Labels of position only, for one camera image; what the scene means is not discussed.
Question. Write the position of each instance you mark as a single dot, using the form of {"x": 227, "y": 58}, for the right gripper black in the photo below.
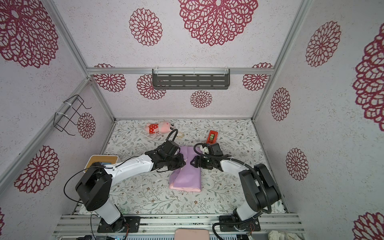
{"x": 196, "y": 158}

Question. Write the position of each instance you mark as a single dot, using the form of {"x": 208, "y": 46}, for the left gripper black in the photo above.
{"x": 181, "y": 162}

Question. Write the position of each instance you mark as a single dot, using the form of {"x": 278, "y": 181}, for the pink wrapping paper sheet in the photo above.
{"x": 187, "y": 178}

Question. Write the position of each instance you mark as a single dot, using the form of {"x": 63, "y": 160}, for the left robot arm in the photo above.
{"x": 94, "y": 186}

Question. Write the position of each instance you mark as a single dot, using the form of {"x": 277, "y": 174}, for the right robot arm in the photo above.
{"x": 259, "y": 188}

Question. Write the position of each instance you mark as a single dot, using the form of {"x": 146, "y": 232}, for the white tissue box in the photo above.
{"x": 103, "y": 159}

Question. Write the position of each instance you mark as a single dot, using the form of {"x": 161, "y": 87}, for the red tape dispenser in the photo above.
{"x": 212, "y": 138}

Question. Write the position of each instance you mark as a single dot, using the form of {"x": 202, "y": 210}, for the clear tape roll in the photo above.
{"x": 180, "y": 135}

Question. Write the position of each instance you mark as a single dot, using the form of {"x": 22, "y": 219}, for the pink plush toy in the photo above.
{"x": 159, "y": 128}

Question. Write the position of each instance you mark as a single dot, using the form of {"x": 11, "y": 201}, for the white cloth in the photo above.
{"x": 281, "y": 235}

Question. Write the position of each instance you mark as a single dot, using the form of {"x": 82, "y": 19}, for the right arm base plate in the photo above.
{"x": 228, "y": 224}

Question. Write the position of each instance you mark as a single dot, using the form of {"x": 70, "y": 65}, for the grey wall shelf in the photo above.
{"x": 191, "y": 79}

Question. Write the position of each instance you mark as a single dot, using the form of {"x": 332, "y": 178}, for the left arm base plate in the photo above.
{"x": 123, "y": 224}

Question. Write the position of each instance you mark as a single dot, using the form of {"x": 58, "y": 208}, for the black wire wall rack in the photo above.
{"x": 65, "y": 117}

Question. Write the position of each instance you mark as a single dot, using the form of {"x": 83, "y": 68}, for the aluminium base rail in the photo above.
{"x": 80, "y": 225}

